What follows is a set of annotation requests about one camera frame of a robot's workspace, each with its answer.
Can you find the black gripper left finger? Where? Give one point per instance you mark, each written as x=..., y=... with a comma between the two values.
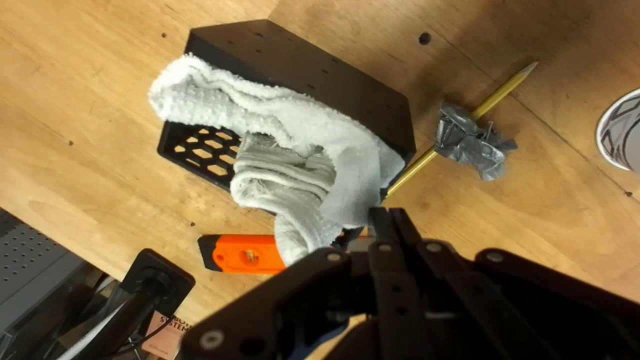
x=300, y=300

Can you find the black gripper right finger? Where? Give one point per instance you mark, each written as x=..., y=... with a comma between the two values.
x=506, y=307

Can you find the white terry cloth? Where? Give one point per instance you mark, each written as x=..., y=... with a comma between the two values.
x=286, y=167

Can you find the black perforated box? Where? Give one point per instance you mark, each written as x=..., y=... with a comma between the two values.
x=320, y=80

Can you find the orange and black level tool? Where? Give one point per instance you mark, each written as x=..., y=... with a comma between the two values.
x=243, y=253

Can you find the white paper cup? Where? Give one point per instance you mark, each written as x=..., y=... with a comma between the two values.
x=622, y=133

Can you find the yellow pencil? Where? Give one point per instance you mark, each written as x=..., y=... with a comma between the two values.
x=501, y=91

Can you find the wooden top workbench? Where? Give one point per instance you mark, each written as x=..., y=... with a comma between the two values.
x=33, y=266

